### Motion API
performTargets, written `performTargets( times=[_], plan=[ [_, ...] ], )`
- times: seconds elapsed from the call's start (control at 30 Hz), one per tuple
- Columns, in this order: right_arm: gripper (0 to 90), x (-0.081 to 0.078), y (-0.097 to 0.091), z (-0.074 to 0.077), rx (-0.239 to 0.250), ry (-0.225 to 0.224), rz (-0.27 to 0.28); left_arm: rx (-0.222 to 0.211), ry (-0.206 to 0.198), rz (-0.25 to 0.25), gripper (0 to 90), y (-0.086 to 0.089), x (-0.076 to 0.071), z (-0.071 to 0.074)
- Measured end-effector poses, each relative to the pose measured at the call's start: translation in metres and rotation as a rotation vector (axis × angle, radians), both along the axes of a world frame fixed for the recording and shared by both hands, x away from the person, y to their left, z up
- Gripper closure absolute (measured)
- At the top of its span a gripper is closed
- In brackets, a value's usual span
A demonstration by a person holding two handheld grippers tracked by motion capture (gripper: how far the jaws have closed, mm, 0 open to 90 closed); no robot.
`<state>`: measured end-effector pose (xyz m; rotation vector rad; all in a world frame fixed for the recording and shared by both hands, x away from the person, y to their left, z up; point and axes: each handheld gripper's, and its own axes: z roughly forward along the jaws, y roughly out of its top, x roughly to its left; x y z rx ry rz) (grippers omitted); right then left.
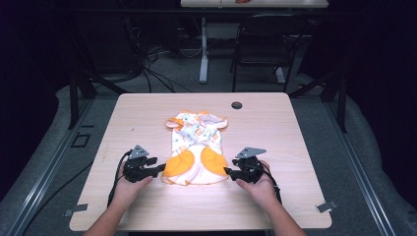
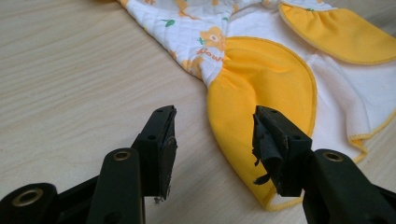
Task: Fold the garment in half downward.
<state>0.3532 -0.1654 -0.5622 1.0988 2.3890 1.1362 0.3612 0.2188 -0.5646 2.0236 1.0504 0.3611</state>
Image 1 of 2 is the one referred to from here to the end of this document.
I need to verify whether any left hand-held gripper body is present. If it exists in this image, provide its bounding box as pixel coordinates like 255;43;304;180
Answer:
123;145;155;184

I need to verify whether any left hand-held gripper black cable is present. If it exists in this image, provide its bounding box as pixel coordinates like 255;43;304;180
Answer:
107;149;133;208

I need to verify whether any aluminium floor rail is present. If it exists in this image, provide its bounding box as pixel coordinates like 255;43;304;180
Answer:
8;97;94;236
323;97;396;236

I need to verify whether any white desk leg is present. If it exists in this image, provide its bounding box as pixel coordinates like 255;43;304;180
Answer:
199;17;210;85

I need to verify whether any hand-held gripper black cable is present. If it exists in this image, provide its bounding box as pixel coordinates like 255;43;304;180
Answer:
107;149;133;208
260;161;283;205

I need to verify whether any right hand-held gripper black cable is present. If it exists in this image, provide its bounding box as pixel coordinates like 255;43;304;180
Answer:
260;161;283;205

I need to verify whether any white desk top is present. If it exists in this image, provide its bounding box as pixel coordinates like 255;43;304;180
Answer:
180;0;330;9

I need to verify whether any black metal stand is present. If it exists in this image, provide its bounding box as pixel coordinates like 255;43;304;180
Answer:
288;63;349;134
65;16;130;130

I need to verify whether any bundle of floor cables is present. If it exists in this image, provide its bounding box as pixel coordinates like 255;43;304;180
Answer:
139;43;203;94

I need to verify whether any grey tape strip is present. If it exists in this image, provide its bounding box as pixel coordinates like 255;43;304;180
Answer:
315;200;339;214
63;203;89;218

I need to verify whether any white and orange small dress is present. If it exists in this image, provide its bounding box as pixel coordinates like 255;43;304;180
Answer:
160;110;229;187

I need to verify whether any black folding chair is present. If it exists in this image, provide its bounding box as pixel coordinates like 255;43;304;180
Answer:
229;13;310;93

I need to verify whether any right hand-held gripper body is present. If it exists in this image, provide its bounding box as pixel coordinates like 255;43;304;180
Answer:
234;147;268;185

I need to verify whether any person's left hand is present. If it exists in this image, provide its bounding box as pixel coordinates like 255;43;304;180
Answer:
112;161;153;208

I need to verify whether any black floor cable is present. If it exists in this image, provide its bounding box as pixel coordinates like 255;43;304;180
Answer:
21;161;95;236

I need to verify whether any person's right hand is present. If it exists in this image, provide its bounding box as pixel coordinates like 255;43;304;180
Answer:
235;159;280;208

